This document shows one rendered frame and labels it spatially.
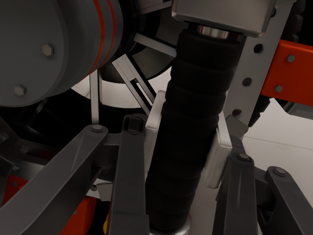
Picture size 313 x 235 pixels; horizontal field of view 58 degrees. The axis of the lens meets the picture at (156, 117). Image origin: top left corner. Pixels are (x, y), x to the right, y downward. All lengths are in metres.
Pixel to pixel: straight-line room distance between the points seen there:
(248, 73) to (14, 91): 0.27
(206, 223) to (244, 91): 1.07
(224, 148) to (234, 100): 0.24
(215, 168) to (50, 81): 0.16
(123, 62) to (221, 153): 0.36
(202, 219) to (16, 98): 1.22
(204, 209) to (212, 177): 1.31
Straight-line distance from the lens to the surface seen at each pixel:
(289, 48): 0.39
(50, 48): 0.25
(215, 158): 0.16
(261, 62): 0.39
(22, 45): 0.27
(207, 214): 1.46
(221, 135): 0.17
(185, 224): 0.22
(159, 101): 0.19
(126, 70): 0.50
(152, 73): 0.68
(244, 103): 0.40
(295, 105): 0.62
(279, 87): 0.40
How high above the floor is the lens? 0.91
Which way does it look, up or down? 24 degrees down
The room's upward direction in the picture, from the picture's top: 13 degrees clockwise
